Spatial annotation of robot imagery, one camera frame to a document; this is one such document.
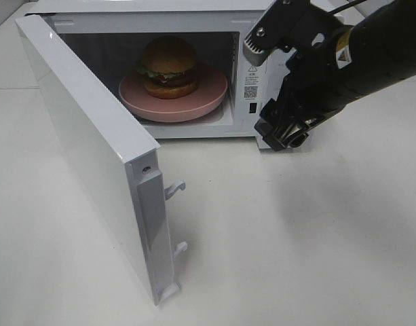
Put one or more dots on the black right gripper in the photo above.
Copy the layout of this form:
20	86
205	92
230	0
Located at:
311	93

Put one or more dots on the white microwave oven body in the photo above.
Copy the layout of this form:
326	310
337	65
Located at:
80	52

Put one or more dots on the burger with lettuce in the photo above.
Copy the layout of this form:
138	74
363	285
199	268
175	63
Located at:
168	66

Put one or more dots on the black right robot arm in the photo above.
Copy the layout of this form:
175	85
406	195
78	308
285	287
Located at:
381	50

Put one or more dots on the pink round plate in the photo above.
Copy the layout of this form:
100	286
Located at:
155	103

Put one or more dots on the white microwave door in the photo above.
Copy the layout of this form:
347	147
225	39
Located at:
111	152

